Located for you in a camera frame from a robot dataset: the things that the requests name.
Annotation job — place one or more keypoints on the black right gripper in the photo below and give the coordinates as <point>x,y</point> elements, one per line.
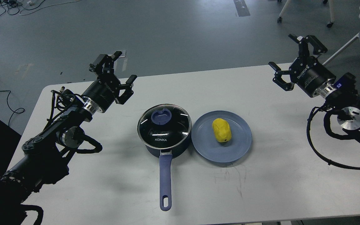
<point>306,71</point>

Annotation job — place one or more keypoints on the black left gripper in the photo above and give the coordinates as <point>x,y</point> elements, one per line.
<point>107,88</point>

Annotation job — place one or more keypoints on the glass pot lid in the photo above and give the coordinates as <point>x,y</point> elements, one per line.
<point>164,126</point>

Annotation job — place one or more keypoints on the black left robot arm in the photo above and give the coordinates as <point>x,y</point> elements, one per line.
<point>47,155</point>

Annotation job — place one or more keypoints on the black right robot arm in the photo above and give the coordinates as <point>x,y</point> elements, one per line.
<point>342,101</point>

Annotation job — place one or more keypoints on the dark blue saucepan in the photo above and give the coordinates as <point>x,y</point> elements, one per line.
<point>165,157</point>

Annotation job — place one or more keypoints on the blue plate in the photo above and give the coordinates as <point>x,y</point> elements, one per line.
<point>206,145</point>

